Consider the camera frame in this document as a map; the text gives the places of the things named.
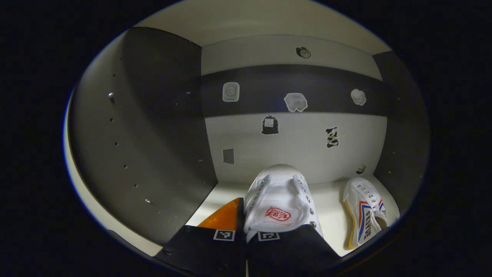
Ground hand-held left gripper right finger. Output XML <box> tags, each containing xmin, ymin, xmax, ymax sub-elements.
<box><xmin>246</xmin><ymin>224</ymin><xmax>341</xmax><ymax>277</ymax></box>

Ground white canvas shoe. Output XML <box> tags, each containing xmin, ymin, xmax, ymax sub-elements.
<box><xmin>343</xmin><ymin>177</ymin><xmax>387</xmax><ymax>249</ymax></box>
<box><xmin>243</xmin><ymin>164</ymin><xmax>323</xmax><ymax>243</ymax></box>

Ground white shoe cabinet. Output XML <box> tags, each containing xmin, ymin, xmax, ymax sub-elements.
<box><xmin>63</xmin><ymin>0</ymin><xmax>430</xmax><ymax>258</ymax></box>

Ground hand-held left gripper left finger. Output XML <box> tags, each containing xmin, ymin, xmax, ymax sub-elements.
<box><xmin>154</xmin><ymin>197</ymin><xmax>246</xmax><ymax>277</ymax></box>

